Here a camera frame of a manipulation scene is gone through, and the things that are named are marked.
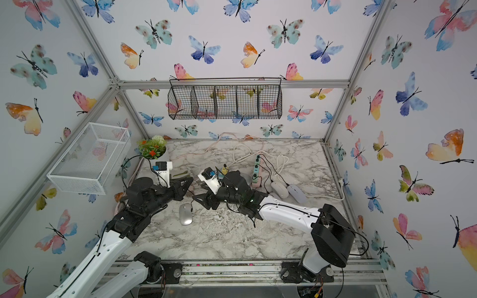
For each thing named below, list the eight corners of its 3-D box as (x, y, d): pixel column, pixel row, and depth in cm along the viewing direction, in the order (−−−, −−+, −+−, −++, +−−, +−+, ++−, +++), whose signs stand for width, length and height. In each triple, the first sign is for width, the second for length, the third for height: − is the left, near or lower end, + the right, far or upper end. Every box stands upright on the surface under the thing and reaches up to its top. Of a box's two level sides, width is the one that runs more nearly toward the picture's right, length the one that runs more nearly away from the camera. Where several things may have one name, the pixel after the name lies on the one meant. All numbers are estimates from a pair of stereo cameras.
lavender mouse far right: (301, 205, 95) (302, 202, 93) (286, 189, 101) (286, 186, 99) (306, 201, 96) (307, 199, 94) (291, 185, 102) (291, 183, 100)
